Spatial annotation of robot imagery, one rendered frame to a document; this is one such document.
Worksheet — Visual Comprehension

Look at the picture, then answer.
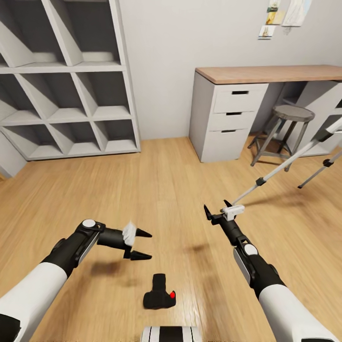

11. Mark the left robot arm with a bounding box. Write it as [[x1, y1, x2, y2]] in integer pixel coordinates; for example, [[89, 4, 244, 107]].
[[0, 219, 152, 342]]

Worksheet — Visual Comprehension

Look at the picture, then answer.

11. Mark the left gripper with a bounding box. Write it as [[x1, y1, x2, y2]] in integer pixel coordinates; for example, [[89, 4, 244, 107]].
[[108, 228, 152, 260]]

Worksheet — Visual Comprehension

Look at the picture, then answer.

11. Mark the camera tripod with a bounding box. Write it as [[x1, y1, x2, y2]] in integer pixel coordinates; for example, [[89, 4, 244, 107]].
[[230, 118, 342, 205]]

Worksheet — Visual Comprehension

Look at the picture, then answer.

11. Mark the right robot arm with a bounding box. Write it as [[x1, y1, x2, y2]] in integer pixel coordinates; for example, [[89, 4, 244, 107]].
[[204, 200, 340, 342]]

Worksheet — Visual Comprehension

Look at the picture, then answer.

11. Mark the digital camera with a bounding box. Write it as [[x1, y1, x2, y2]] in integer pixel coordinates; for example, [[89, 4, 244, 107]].
[[143, 274, 176, 308]]

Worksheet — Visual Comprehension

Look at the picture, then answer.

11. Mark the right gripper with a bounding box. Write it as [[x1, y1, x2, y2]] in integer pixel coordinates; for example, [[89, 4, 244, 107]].
[[204, 200, 240, 235]]

